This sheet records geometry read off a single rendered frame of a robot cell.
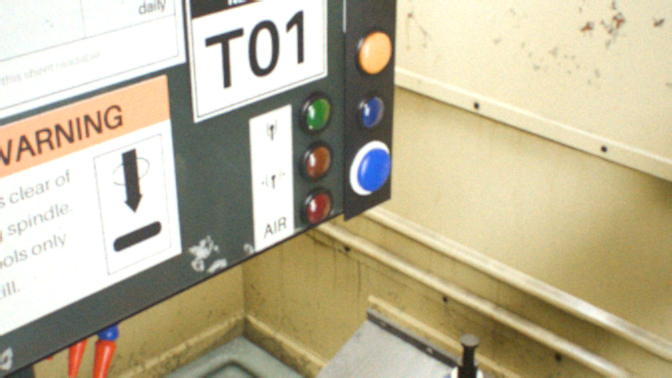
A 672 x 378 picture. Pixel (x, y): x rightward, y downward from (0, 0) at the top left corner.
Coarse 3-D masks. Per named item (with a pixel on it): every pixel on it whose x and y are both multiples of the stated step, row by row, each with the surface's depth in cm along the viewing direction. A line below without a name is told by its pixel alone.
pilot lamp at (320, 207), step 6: (318, 198) 60; (324, 198) 60; (312, 204) 60; (318, 204) 60; (324, 204) 60; (330, 204) 61; (312, 210) 60; (318, 210) 60; (324, 210) 60; (312, 216) 60; (318, 216) 60; (324, 216) 61; (312, 222) 60; (318, 222) 61
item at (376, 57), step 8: (368, 40) 58; (376, 40) 58; (384, 40) 59; (368, 48) 58; (376, 48) 59; (384, 48) 59; (360, 56) 59; (368, 56) 58; (376, 56) 59; (384, 56) 59; (368, 64) 59; (376, 64) 59; (384, 64) 60
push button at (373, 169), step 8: (368, 152) 62; (376, 152) 62; (384, 152) 63; (360, 160) 62; (368, 160) 62; (376, 160) 62; (384, 160) 63; (360, 168) 62; (368, 168) 62; (376, 168) 62; (384, 168) 63; (360, 176) 62; (368, 176) 62; (376, 176) 63; (384, 176) 63; (360, 184) 62; (368, 184) 62; (376, 184) 63
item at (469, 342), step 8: (464, 336) 77; (472, 336) 77; (464, 344) 76; (472, 344) 76; (464, 352) 77; (472, 352) 76; (464, 360) 77; (472, 360) 77; (464, 368) 77; (472, 368) 77; (464, 376) 77; (472, 376) 77
